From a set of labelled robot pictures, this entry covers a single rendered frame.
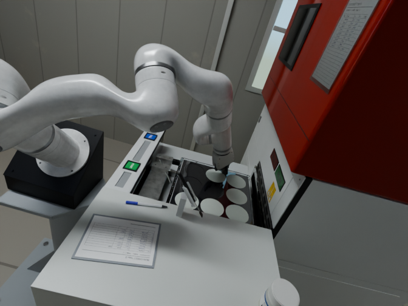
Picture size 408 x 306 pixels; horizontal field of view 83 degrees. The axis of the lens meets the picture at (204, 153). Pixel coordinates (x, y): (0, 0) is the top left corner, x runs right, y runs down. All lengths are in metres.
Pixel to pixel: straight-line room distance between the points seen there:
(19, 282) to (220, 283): 1.36
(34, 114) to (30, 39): 2.44
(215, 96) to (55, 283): 0.59
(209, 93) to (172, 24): 1.77
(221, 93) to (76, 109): 0.35
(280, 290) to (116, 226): 0.48
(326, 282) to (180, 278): 0.70
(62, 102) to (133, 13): 1.90
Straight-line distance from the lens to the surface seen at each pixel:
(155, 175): 1.09
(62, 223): 1.19
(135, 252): 0.72
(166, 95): 0.55
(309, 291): 1.26
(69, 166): 0.99
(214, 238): 0.80
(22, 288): 1.83
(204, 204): 0.98
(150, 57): 0.61
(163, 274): 0.70
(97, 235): 0.76
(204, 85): 0.59
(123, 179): 0.94
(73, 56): 2.80
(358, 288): 1.29
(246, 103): 2.38
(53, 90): 0.62
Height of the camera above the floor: 1.58
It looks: 32 degrees down
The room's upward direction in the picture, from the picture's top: 17 degrees clockwise
